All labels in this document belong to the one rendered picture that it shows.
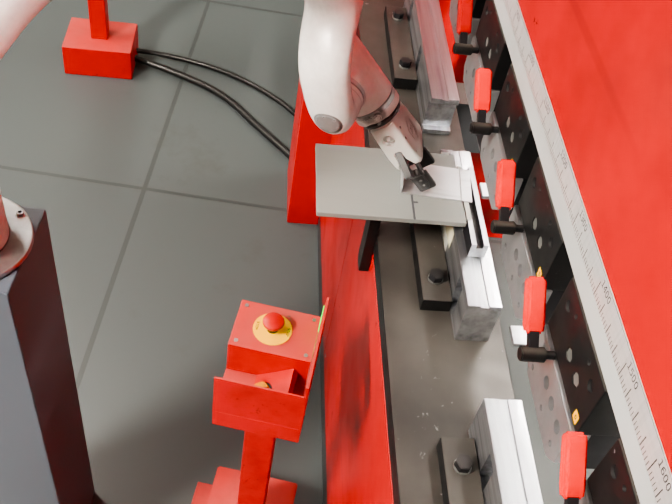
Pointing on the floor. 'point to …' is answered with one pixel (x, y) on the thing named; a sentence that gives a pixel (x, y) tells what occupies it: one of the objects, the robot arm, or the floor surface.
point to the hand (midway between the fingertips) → (423, 170)
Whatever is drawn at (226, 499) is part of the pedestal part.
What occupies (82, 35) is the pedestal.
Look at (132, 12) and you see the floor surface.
